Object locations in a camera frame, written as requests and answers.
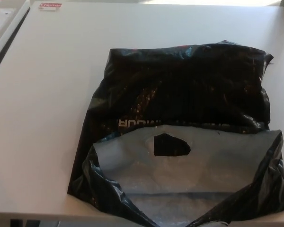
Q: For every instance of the black printed plastic shopping bag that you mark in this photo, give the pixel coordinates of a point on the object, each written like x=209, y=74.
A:
x=180, y=89

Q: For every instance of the white neighbouring desk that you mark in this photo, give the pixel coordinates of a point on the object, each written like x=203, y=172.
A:
x=14, y=28

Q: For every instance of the red and white sticker label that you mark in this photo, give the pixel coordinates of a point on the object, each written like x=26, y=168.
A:
x=49, y=6

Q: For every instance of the black table leg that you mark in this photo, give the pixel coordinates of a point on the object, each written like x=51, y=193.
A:
x=23, y=223

